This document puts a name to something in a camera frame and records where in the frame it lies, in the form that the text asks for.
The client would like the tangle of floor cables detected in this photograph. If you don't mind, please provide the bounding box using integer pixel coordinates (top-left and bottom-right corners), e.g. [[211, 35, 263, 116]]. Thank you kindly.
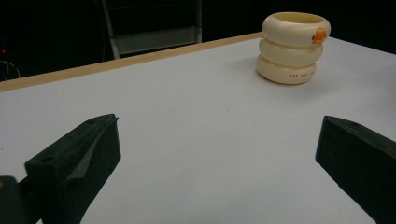
[[0, 60, 21, 82]]

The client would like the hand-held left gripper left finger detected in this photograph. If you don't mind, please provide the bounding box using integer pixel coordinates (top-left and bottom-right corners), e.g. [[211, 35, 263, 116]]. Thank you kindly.
[[24, 113, 121, 224]]

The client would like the white table mat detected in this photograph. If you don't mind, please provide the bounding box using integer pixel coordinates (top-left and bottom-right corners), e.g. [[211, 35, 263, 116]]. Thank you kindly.
[[0, 32, 396, 224]]

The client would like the cream ringed pen holder cup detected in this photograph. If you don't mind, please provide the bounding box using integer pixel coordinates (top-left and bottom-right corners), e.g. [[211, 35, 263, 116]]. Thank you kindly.
[[256, 11, 332, 86]]

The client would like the white metal desk frame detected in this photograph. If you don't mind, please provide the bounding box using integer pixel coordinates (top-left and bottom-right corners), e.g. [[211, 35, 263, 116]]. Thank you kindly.
[[99, 0, 204, 60]]

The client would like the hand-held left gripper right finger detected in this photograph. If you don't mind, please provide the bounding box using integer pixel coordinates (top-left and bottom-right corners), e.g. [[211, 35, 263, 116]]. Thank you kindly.
[[315, 115, 396, 224]]

